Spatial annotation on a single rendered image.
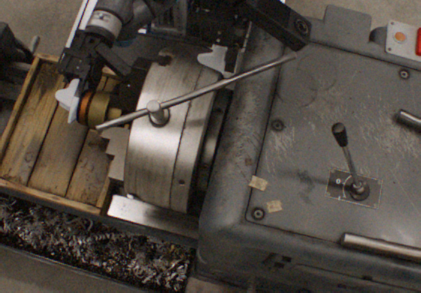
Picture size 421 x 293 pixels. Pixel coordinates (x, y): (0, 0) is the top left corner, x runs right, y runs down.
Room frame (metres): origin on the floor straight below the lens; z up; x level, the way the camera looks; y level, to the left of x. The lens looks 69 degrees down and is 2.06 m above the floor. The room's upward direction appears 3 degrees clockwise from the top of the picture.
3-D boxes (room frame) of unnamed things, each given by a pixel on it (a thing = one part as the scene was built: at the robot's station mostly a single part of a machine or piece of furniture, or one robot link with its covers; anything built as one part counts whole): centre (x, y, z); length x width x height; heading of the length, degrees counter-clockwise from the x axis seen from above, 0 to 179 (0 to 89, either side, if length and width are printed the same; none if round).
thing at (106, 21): (0.61, 0.24, 1.08); 0.08 x 0.05 x 0.08; 77
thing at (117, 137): (0.31, 0.16, 1.08); 0.12 x 0.11 x 0.05; 168
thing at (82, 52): (0.54, 0.27, 1.08); 0.12 x 0.09 x 0.08; 167
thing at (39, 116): (0.44, 0.34, 0.89); 0.36 x 0.30 x 0.04; 168
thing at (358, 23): (0.54, -0.25, 1.24); 0.09 x 0.08 x 0.03; 78
